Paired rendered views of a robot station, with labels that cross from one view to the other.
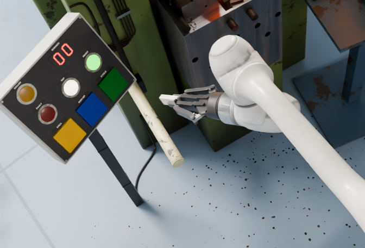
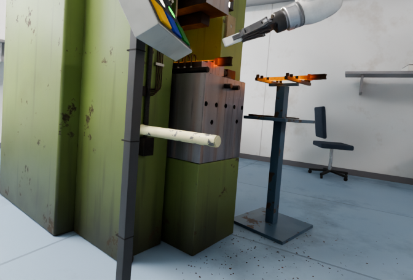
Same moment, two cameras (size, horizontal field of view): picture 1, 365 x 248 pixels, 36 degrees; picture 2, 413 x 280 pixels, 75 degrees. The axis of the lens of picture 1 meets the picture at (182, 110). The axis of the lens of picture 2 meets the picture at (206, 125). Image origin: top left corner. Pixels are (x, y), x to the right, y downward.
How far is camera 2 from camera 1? 1.80 m
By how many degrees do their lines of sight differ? 64
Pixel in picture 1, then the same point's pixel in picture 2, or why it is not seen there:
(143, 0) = (169, 67)
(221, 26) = (221, 86)
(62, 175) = not seen: outside the picture
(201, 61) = (208, 110)
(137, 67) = not seen: hidden behind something
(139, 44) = (157, 106)
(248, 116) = not seen: outside the picture
